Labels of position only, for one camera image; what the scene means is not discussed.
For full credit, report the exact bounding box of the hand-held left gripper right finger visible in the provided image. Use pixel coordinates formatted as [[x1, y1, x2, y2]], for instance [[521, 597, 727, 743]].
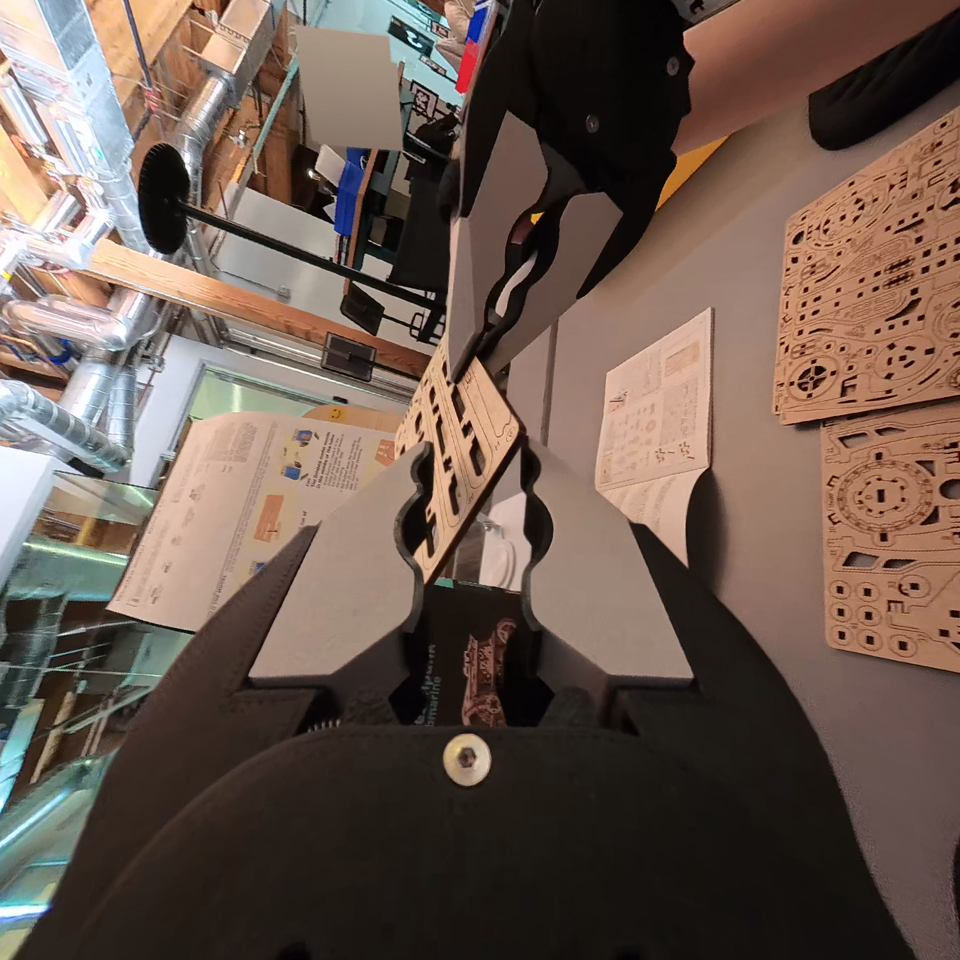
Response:
[[519, 441, 700, 684]]

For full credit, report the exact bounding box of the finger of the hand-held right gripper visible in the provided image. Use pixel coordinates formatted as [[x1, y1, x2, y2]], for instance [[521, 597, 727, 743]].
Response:
[[472, 193, 625, 376], [447, 111, 560, 380]]

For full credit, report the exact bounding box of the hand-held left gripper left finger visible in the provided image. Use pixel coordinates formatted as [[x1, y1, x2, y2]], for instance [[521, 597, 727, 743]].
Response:
[[246, 441, 436, 684]]

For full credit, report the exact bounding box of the small wooden model parts sheet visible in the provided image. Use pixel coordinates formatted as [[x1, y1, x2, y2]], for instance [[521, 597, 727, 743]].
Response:
[[393, 337, 524, 582]]

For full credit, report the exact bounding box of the person's right forearm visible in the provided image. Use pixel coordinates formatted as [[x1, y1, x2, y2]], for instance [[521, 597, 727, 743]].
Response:
[[672, 0, 960, 155]]

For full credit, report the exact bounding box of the black model kit box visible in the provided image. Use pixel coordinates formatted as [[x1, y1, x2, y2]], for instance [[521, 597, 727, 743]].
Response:
[[390, 581, 545, 729]]

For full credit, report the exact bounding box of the large wooden model parts sheet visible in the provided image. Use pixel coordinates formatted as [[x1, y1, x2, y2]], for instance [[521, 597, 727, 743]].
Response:
[[772, 105, 960, 427], [821, 416, 960, 672]]

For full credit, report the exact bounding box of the printed paper instruction sheet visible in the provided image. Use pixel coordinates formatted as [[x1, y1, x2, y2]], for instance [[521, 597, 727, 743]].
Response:
[[107, 411, 421, 631]]

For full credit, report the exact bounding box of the open instruction booklet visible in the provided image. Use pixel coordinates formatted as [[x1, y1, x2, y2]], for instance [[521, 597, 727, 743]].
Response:
[[594, 307, 715, 567]]

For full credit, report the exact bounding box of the black rounded pad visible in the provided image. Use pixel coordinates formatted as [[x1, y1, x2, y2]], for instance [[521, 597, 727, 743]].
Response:
[[808, 73, 960, 153]]

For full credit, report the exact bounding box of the round silver air duct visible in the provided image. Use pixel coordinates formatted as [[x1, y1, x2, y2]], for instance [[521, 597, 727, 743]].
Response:
[[0, 292, 160, 475]]

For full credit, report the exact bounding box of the rectangular silver air duct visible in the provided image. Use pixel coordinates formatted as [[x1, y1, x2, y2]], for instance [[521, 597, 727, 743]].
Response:
[[0, 0, 155, 252]]

